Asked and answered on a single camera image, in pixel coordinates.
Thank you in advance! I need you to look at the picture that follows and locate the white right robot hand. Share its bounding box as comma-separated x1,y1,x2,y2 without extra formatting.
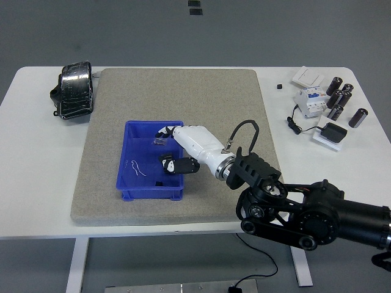
154,123,236,177

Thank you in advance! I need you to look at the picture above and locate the blue plastic box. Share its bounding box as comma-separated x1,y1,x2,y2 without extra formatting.
115,120,186,202

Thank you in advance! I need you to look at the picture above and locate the grey-brown mat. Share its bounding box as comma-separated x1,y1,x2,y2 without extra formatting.
70,68,290,227

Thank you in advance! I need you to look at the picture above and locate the white circuit breaker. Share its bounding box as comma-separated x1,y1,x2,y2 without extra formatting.
294,85,331,120

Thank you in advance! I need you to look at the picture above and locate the black tape-wrapped bundle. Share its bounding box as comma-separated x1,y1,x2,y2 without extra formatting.
49,60,95,120

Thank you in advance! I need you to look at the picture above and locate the black power adapter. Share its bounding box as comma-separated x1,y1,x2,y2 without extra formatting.
319,121,348,143

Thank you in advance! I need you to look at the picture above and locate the white table leg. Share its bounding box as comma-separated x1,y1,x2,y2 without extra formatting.
289,245,314,287
65,237,90,293

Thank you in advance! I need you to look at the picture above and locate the black adapter cord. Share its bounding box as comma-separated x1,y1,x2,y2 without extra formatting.
286,104,322,135

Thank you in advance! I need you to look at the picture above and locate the white wall switch plate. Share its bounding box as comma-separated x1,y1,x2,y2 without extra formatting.
291,66,325,88

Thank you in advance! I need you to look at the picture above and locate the black floor cable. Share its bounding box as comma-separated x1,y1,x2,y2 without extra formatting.
233,233,279,288

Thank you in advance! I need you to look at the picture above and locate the grey metal base plate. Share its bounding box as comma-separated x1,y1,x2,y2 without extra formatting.
104,279,259,293

